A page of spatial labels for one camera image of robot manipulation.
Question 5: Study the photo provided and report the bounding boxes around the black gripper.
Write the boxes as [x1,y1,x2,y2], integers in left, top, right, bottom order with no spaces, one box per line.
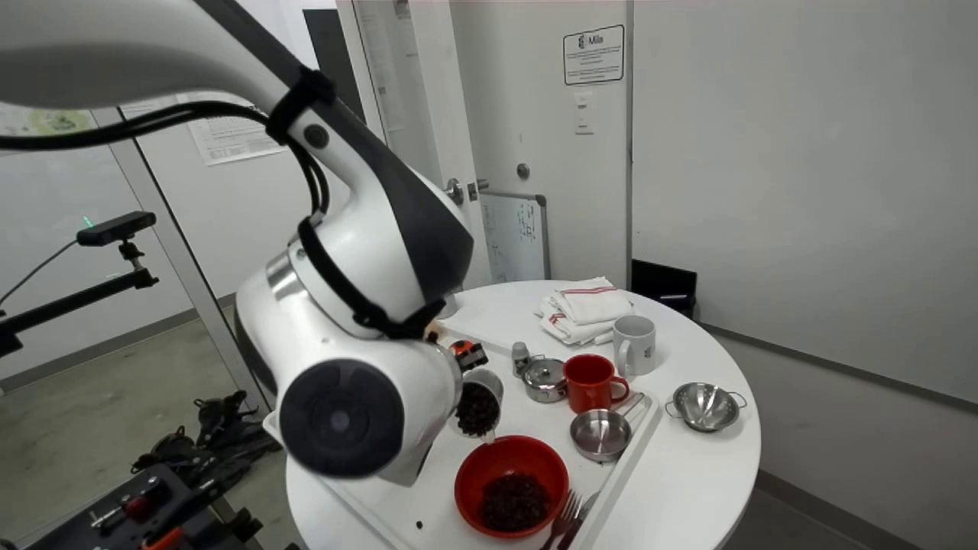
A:
[424,325,491,377]

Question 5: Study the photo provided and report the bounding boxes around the red bowl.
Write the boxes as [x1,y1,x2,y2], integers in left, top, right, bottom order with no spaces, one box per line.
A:
[451,435,571,541]

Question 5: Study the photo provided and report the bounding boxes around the small steel bowl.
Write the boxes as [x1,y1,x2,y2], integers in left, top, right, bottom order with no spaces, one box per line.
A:
[568,405,636,467]

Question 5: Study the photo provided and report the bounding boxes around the small steel dish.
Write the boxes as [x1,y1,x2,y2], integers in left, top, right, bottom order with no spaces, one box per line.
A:
[520,354,568,405]

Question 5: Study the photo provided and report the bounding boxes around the white cloth with red stripes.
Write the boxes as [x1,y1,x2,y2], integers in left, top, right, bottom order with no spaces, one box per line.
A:
[534,276,636,352]

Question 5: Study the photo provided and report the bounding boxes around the red mug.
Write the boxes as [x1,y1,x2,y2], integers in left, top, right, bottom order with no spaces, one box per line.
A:
[559,352,632,415]

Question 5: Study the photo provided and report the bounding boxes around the white tray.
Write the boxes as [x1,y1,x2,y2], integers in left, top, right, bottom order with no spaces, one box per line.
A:
[287,390,665,550]

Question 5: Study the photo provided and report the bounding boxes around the white door with glass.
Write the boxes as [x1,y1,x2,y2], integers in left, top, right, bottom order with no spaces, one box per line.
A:
[332,0,552,299]

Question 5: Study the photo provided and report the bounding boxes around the pile of black tools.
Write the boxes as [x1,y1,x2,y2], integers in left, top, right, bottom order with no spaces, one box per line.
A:
[28,388,294,550]

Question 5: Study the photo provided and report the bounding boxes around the silver door lever handle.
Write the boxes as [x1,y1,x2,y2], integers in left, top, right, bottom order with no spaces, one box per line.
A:
[443,178,491,208]

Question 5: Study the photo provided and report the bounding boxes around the steel bowl with handles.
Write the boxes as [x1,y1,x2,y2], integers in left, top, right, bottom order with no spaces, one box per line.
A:
[670,379,749,437]

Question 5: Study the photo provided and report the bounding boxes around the white light switch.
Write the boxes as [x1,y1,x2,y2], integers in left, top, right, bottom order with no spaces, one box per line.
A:
[571,89,597,136]

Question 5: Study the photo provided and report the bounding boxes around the white wall notice sign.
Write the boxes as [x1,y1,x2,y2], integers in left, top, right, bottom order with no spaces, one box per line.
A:
[559,24,627,89]

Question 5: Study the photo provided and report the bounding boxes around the black camera bar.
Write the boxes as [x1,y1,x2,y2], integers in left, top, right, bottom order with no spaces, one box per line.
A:
[72,208,161,251]

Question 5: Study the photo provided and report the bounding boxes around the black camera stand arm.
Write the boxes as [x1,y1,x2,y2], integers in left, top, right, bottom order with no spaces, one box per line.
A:
[0,242,161,359]

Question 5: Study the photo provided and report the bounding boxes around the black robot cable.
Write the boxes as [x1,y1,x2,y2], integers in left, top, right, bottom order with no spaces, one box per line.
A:
[0,95,341,223]

